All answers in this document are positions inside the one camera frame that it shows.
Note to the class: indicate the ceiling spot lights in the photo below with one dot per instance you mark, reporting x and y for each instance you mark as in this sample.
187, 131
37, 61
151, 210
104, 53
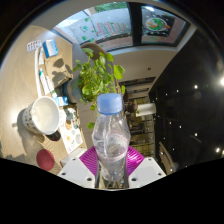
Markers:
222, 81

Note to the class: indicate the silver blister pack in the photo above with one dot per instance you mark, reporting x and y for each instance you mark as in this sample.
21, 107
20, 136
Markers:
34, 46

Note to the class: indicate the printed white brochure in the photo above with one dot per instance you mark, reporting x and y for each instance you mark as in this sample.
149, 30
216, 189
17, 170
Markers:
70, 131

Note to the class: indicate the green potted plant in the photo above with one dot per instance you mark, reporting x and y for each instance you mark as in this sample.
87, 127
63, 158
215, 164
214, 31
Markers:
96, 78

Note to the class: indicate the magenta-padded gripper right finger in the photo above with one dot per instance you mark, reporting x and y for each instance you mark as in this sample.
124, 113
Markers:
146, 170

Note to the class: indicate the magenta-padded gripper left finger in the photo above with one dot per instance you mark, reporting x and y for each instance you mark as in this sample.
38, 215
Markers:
77, 171

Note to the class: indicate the clear bottle with blue cap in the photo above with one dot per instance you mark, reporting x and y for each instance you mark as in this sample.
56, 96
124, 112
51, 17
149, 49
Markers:
111, 133

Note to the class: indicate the flat round red coaster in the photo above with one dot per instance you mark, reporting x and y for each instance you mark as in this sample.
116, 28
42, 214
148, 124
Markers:
45, 159

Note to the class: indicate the white tube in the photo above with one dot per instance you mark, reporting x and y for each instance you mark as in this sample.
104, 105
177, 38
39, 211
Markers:
44, 81

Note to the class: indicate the small blue box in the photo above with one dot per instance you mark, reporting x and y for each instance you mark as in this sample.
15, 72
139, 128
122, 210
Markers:
50, 48

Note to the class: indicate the small blue and white carton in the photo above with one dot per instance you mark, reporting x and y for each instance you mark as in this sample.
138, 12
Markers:
60, 101

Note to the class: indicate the brown wooden chair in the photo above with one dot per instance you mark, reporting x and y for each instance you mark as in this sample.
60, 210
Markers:
95, 48

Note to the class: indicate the window with tree drawing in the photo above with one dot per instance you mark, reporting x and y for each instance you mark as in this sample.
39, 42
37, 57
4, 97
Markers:
100, 26

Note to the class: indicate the white round pillar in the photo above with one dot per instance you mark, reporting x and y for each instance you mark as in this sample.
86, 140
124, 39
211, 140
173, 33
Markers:
146, 109

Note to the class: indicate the person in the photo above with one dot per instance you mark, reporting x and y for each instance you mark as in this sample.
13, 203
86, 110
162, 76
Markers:
130, 106

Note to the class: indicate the food picture poster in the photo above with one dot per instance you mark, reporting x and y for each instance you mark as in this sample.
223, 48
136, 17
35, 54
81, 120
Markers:
156, 25

